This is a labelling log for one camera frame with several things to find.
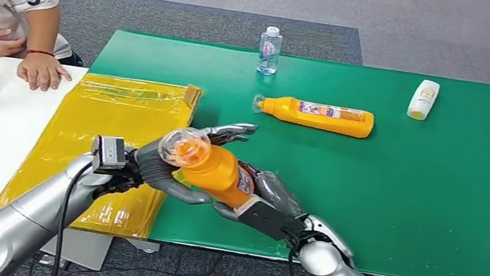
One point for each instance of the green table mat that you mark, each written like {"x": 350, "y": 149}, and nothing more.
{"x": 437, "y": 185}

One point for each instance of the person's left hand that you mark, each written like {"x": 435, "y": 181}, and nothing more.
{"x": 39, "y": 72}

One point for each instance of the small white bottle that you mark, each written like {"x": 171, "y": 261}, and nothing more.
{"x": 423, "y": 100}

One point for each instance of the grey table foot bracket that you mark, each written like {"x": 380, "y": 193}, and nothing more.
{"x": 144, "y": 245}

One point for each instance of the person's left forearm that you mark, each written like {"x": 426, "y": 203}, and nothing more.
{"x": 43, "y": 29}

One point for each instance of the orange detergent bottle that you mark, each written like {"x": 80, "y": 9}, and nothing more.
{"x": 215, "y": 173}
{"x": 315, "y": 121}

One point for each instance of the grey desk leg panel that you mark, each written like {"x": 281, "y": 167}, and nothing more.
{"x": 88, "y": 247}

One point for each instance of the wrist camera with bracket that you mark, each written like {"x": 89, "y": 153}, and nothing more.
{"x": 109, "y": 153}
{"x": 269, "y": 220}

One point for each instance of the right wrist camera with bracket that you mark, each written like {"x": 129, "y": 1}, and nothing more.
{"x": 269, "y": 220}

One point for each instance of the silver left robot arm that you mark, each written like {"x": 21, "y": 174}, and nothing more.
{"x": 18, "y": 224}

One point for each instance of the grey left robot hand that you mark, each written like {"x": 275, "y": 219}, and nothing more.
{"x": 148, "y": 166}

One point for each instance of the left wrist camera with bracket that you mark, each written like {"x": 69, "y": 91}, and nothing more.
{"x": 109, "y": 153}

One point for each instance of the yellow plastic-wrapped board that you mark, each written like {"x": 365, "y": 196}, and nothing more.
{"x": 103, "y": 111}

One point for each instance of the clear water bottle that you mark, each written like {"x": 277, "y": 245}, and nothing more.
{"x": 268, "y": 58}

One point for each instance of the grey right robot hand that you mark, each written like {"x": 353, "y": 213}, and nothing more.
{"x": 278, "y": 193}

